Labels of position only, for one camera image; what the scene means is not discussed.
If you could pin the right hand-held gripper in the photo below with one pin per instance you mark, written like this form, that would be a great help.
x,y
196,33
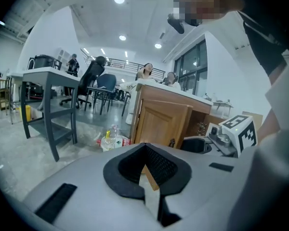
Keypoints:
x,y
243,133

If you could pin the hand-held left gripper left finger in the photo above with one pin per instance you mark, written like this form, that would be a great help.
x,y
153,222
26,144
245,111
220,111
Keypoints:
x,y
86,189

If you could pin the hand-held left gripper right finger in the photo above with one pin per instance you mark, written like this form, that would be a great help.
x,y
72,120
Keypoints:
x,y
207,184

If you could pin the person's right forearm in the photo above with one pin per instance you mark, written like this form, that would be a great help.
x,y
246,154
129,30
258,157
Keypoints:
x,y
268,126

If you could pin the wooden cabinet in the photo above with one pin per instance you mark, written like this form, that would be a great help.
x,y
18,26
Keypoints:
x,y
173,96

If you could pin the pile of plastic bottles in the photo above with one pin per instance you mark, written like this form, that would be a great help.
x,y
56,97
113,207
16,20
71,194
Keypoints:
x,y
114,139

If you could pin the white table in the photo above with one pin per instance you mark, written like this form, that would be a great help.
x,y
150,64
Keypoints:
x,y
222,103

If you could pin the dark metal washstand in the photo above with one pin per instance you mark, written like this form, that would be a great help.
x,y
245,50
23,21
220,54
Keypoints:
x,y
48,109

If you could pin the dark framed window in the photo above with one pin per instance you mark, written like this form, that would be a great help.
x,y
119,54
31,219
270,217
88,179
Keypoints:
x,y
190,61

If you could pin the yellow plastic bin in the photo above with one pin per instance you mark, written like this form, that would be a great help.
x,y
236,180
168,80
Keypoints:
x,y
27,112

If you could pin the black balcony railing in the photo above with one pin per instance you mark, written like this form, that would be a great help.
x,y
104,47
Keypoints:
x,y
132,65

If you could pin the blue chair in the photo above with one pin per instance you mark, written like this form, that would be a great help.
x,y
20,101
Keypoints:
x,y
106,80

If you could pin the black office chair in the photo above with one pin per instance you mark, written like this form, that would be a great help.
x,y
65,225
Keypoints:
x,y
91,76

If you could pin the black storage box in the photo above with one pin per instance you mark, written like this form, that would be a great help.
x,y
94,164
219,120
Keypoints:
x,y
42,61

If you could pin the white shelf unit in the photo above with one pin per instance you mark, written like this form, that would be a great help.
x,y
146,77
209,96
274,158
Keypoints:
x,y
62,55

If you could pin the person's black t-shirt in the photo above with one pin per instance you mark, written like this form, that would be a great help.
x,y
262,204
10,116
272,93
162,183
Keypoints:
x,y
267,32

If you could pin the person's head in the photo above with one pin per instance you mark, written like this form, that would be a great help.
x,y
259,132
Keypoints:
x,y
207,1

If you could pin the black head-worn camera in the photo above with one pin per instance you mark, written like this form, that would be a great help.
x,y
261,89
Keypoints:
x,y
177,25

